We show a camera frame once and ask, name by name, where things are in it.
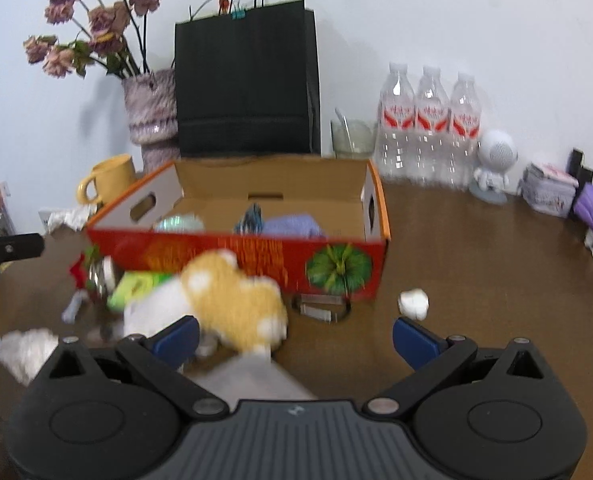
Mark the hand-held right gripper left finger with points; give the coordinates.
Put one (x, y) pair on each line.
(176, 341)

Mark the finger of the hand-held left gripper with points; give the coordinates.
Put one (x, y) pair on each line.
(11, 249)

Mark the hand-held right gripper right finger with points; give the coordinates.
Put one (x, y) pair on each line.
(416, 342)

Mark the green tissue packet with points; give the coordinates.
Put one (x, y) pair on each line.
(134, 287)

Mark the red artificial rose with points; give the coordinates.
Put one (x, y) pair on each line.
(82, 272)

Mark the red cardboard box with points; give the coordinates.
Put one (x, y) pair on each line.
(256, 265)

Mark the small crumpled white paper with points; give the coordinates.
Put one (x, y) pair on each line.
(414, 304)

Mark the small white tube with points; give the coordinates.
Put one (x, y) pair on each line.
(71, 308)

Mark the grey paper sheet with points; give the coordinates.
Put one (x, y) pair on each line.
(256, 382)

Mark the black metal clip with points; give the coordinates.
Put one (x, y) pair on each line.
(321, 308)

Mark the shiny foil bag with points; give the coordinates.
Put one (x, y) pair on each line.
(179, 223)

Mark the yellow mug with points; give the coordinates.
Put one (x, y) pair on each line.
(114, 177)

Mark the purple mottled ceramic vase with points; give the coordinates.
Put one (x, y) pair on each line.
(151, 110)

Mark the white robot figurine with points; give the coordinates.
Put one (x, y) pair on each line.
(496, 152)

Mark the glass bowl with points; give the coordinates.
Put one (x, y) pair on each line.
(354, 140)

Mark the clear water bottle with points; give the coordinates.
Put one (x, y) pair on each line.
(464, 132)
(396, 125)
(431, 130)

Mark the black stand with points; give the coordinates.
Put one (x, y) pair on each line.
(581, 165)

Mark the dried pink flowers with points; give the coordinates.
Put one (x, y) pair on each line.
(101, 20)

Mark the black paper bag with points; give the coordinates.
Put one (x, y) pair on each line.
(246, 85)

